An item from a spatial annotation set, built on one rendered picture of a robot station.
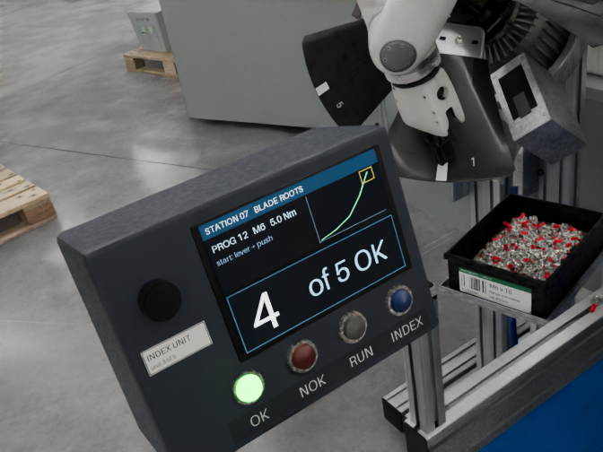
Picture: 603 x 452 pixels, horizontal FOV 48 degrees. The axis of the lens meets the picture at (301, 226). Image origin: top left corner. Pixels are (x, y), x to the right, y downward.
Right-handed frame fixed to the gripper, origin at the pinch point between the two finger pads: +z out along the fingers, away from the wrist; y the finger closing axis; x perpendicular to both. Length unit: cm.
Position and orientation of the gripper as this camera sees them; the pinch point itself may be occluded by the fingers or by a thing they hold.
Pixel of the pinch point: (441, 150)
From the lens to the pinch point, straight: 112.1
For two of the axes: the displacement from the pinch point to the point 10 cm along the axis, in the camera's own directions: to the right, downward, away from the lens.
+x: -7.4, 6.3, -2.5
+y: -5.5, -3.5, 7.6
